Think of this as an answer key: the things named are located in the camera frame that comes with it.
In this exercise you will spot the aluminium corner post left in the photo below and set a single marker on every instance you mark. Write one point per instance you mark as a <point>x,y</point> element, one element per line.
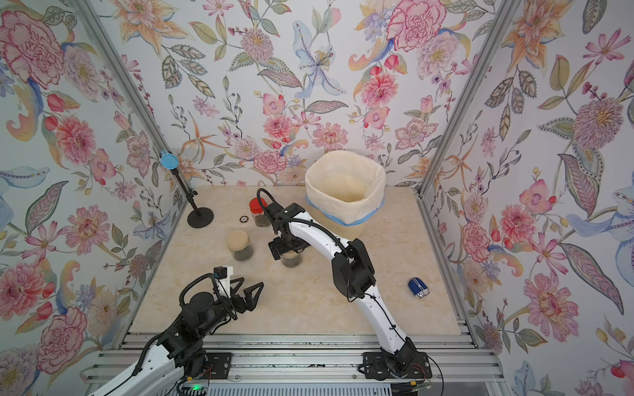
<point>103,43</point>

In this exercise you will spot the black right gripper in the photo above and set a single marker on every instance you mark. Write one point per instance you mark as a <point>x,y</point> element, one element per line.
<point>278,242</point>

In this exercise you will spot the black round-base stand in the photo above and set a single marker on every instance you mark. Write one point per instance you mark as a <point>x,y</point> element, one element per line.
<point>199,217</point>

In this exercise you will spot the red lid tea jar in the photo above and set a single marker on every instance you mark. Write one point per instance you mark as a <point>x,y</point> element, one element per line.
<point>258,213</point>

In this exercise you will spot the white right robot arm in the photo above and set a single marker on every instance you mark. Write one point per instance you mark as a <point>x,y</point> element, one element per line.
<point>354,278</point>

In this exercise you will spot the aluminium corner post right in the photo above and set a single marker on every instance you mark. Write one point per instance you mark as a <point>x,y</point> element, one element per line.
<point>500,24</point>

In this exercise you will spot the beige lid tea jar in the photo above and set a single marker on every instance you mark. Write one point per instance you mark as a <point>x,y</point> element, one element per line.
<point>239,244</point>

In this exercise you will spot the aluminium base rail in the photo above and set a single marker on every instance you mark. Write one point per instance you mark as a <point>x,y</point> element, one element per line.
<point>459,361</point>

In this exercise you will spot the clear glass tea jar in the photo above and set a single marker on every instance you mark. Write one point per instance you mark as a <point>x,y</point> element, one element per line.
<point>291,259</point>

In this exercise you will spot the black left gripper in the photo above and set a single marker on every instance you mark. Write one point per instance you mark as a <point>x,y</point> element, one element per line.
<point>250,304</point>

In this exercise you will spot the aluminium corner post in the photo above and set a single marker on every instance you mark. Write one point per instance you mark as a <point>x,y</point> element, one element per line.
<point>103,43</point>
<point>500,24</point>

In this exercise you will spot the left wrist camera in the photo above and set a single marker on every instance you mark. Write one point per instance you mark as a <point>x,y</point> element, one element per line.
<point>223,278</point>

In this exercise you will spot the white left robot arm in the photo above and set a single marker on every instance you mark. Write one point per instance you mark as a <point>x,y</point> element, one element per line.
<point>174,357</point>

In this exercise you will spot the cream trash bin with liner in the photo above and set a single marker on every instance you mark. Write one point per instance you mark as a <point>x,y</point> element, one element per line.
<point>344,190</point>

